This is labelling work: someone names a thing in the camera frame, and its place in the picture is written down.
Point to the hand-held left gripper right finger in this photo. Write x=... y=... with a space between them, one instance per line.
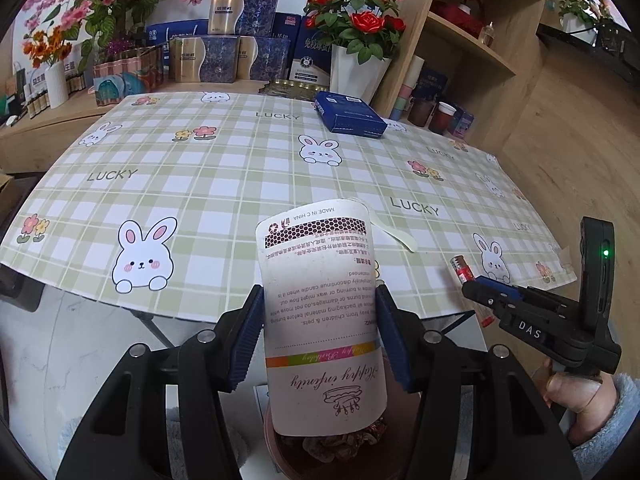
x=392 y=340

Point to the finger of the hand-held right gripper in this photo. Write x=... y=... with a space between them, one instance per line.
x=492 y=296

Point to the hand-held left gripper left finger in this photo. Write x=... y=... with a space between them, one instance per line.
x=247 y=340

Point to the white printed paper card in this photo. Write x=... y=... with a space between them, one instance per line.
x=320 y=310

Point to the brown plastic trash bin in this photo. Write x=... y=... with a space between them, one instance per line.
x=300 y=465

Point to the person's right forearm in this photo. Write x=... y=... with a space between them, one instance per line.
x=610 y=445

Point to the person's right hand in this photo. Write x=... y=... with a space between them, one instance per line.
x=580 y=400

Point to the small light blue box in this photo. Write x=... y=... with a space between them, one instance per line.
x=462 y=124

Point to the checked rabbit print tablecloth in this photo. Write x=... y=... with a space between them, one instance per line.
x=225 y=160

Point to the red cup white rim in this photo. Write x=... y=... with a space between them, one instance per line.
x=442 y=119

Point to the brown cup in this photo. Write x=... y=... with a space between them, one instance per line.
x=420 y=112

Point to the wooden shelf unit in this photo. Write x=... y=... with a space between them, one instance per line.
x=505 y=90

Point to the dark blue illustrated tin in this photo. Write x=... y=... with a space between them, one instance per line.
x=435 y=82

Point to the stack of pastel cups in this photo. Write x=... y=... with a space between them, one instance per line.
x=407 y=85

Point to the flat dark blue box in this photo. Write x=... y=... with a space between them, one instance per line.
x=350 y=110

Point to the gold leaf tray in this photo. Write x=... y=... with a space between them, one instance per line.
x=290 y=87

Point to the clear perfume bottle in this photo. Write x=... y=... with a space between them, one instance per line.
x=486 y=36

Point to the red rose plant white pot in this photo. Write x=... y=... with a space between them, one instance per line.
x=355 y=75

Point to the black counter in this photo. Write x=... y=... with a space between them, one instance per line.
x=590 y=47

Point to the blue gold patterned gift box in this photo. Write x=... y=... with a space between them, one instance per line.
x=210 y=60
x=267 y=57
x=250 y=12

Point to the teal wavy planter box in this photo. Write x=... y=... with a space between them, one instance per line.
x=125 y=82

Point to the red basket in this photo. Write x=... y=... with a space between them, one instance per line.
x=457 y=12

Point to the blue white label carton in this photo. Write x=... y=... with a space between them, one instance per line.
x=310 y=60

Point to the pink flower plant white pot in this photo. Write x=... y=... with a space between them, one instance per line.
x=580 y=20

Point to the row of small bottles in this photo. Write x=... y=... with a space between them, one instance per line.
x=37 y=102

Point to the orange flowers in white vase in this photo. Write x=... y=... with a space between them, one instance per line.
x=56 y=85

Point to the plain blue carton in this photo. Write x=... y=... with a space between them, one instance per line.
x=170 y=30

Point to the pink blossom plant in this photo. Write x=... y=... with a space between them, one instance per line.
x=110 y=0

